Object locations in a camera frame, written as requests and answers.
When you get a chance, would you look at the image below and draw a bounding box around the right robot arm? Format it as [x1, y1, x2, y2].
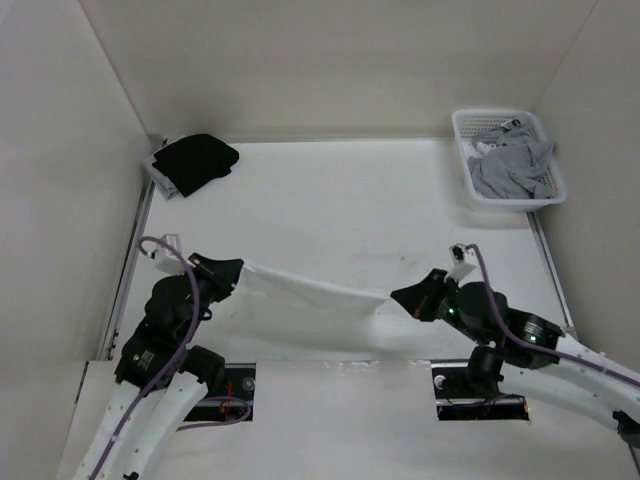
[391, 269, 639, 447]

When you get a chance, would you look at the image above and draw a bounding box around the white plastic basket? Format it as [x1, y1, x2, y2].
[451, 108, 568, 213]

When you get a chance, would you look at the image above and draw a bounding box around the metal table rail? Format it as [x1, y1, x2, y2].
[97, 132, 169, 362]
[526, 212, 578, 339]

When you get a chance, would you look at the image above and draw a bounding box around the grey tank top in basket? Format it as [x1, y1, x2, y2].
[467, 119, 554, 200]

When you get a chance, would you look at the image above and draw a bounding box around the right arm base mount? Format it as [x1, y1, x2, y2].
[431, 361, 530, 422]

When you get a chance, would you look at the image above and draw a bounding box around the folded black tank top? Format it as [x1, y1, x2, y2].
[153, 134, 240, 198]

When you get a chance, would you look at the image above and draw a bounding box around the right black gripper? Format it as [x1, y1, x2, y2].
[390, 267, 489, 345]

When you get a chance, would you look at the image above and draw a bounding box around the left metal table rail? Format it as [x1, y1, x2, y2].
[97, 132, 169, 362]

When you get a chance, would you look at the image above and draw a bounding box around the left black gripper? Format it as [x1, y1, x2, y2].
[178, 252, 245, 342]

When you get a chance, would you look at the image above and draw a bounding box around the folded grey tank top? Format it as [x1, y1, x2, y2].
[142, 155, 179, 200]

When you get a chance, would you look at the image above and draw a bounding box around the white tank top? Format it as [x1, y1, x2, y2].
[219, 261, 397, 360]

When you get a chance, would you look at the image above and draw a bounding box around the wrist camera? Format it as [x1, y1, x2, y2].
[445, 244, 478, 283]
[151, 234, 184, 275]

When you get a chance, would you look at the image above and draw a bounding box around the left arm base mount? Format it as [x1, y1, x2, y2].
[185, 363, 256, 423]

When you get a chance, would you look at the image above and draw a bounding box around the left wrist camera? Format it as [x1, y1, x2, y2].
[151, 234, 184, 275]

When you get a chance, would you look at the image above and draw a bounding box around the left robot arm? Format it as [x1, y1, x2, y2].
[74, 253, 244, 479]

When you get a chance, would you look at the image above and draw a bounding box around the right metal table rail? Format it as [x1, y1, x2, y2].
[526, 212, 578, 339]

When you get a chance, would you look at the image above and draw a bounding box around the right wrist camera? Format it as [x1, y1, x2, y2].
[445, 244, 478, 283]

